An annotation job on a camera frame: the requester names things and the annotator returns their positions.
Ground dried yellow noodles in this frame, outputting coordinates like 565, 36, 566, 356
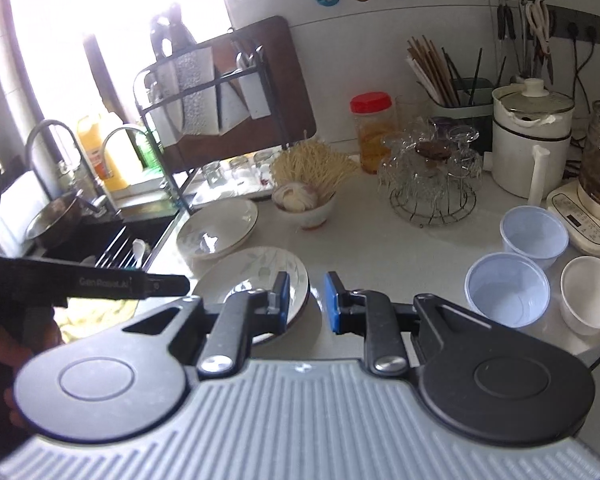
270, 139, 361, 206

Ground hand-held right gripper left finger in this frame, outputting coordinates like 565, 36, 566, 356
122, 271, 289, 380

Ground black kitchen sink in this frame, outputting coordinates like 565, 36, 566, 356
0, 200, 182, 273

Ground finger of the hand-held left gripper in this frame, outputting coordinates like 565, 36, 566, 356
144, 273, 191, 299

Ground leaf pattern shallow plate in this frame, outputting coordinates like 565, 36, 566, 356
192, 246, 311, 347

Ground green bottle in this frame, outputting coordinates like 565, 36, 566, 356
134, 130, 164, 172

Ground brown round lid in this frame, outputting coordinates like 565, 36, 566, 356
416, 141, 452, 159

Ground row of small glass jars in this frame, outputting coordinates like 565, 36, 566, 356
201, 152, 277, 188

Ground white hanging dish cloth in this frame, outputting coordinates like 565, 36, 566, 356
149, 45, 267, 137

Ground steel pot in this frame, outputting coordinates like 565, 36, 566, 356
24, 191, 87, 250

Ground bundle of wooden chopsticks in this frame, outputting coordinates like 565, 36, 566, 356
406, 35, 462, 109

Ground set of upturned glass cups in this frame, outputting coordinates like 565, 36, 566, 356
377, 120, 484, 211

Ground orange detergent bottle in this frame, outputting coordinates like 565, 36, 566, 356
76, 111, 132, 192

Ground short steel faucet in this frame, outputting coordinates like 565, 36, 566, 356
101, 124, 152, 181

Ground person's left hand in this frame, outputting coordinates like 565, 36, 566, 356
0, 310, 63, 441

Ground black wire dish rack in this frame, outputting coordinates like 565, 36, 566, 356
133, 42, 287, 213

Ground oil bottle with red cap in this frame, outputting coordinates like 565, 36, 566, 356
350, 91, 397, 175

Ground round wire cup rack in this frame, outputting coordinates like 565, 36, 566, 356
389, 180, 477, 228

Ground white plastic bowl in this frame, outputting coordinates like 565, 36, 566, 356
560, 256, 600, 337

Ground dark wall power socket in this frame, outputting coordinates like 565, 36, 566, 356
544, 4, 600, 45

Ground white bowl with brown rim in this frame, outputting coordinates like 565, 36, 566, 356
272, 192, 337, 229

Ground yellow cloth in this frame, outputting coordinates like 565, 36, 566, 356
57, 299, 143, 343

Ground leaf pattern deep plate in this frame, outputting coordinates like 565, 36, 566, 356
176, 197, 259, 262

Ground green utensil holder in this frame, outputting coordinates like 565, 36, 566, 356
429, 77, 497, 153

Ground white electric cooking pot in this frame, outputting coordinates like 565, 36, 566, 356
491, 78, 576, 207

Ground cream kettle heating base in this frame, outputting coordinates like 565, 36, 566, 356
546, 180, 600, 257

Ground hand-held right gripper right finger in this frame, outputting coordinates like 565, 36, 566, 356
324, 271, 488, 377

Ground tall steel faucet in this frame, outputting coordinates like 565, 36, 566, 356
25, 119, 108, 213

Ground brown wooden cutting board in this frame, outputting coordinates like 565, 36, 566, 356
164, 15, 317, 162

